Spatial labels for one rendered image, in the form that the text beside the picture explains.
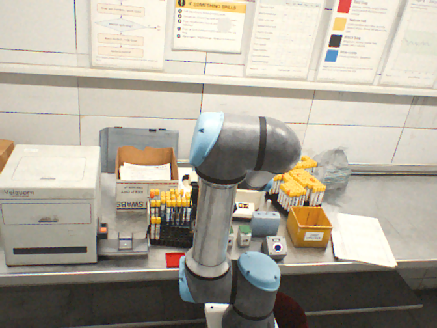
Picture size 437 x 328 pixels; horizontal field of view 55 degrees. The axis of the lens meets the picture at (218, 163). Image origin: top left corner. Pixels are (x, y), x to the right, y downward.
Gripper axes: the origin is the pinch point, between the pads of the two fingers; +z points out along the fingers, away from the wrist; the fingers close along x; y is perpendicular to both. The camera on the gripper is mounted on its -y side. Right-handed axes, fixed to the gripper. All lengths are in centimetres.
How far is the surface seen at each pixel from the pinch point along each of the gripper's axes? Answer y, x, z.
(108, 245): 34.2, 2.9, 2.1
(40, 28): 61, -57, -55
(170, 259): 13.7, 6.4, 5.9
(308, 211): -41.9, -10.0, -2.0
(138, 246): 24.5, 4.0, 2.1
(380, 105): -91, -56, -31
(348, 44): -65, -55, -58
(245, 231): -13.7, 0.2, -0.6
